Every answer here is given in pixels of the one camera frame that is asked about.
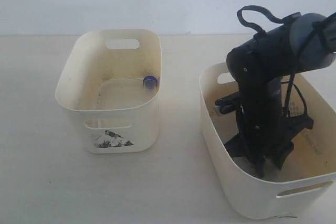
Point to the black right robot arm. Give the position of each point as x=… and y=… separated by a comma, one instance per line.
x=264, y=69

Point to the cream plastic bin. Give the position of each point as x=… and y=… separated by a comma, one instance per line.
x=101, y=93
x=308, y=172

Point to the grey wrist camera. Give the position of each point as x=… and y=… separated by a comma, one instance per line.
x=226, y=105

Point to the blue-capped clear tube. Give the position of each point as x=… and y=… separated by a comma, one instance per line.
x=150, y=82

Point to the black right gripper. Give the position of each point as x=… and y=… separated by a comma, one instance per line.
x=258, y=143

